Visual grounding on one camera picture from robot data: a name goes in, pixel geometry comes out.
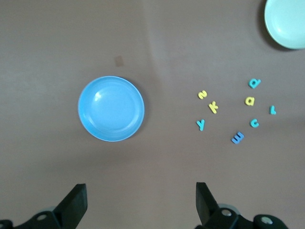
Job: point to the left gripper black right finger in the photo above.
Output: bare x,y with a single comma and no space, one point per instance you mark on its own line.
207,210

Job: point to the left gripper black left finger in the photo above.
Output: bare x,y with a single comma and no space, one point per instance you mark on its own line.
71,207

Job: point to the teal foam letter Y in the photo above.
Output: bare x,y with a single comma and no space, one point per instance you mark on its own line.
201,126

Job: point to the yellow foam letter K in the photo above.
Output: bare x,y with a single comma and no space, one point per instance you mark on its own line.
212,107

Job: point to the yellow foam digit 2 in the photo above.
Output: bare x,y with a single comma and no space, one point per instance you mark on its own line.
202,94

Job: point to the blue foam letter E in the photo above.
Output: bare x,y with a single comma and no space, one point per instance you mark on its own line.
237,138

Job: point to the teal foam letter c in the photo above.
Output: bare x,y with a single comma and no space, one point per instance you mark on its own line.
251,123

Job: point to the blue plate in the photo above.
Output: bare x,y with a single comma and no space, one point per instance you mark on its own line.
111,109

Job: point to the yellow foam letter a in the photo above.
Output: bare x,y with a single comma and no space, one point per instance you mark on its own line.
252,102

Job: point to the teal foam letter L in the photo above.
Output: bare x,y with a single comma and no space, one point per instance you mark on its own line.
271,110

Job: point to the teal foam letter a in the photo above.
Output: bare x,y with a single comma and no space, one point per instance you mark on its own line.
258,81

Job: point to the brown table cover cloth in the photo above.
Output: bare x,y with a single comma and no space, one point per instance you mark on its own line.
166,35

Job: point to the light green plate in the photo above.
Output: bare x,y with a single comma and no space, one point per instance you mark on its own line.
286,21

